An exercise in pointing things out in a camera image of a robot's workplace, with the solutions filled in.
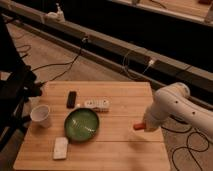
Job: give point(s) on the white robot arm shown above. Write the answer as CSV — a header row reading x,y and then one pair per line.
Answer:
x,y
173,100

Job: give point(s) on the white power strip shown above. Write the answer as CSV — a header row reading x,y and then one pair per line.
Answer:
x,y
98,105

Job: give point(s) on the black rectangular remote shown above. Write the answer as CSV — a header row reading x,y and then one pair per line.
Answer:
x,y
71,99

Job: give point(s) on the green bowl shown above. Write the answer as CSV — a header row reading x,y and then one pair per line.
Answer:
x,y
81,125

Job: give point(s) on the white sponge block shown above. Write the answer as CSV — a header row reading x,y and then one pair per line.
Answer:
x,y
60,148

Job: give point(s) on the black chair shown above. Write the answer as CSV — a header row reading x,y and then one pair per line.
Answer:
x,y
15,90

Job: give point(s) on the long metal rail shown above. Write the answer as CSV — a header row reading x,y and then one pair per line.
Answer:
x,y
171,67

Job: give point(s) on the white object on rail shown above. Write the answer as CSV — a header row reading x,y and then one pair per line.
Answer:
x,y
58,15

